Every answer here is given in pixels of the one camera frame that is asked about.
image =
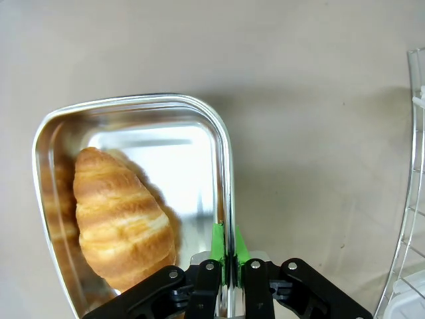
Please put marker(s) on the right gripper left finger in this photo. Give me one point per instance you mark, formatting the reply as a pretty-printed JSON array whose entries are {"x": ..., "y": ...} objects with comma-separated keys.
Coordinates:
[{"x": 206, "y": 292}]

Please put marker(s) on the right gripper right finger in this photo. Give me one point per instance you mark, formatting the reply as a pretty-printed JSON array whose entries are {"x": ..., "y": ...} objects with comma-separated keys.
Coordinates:
[{"x": 259, "y": 292}]

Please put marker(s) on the golden croissant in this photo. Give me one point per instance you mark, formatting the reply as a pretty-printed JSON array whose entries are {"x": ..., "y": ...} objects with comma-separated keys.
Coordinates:
[{"x": 119, "y": 216}]

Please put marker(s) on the clear lid with white rim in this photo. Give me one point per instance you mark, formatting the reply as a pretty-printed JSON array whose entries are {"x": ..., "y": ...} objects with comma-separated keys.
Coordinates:
[{"x": 411, "y": 299}]

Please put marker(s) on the steel rectangular container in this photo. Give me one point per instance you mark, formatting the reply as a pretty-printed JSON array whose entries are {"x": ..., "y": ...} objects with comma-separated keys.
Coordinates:
[{"x": 149, "y": 149}]

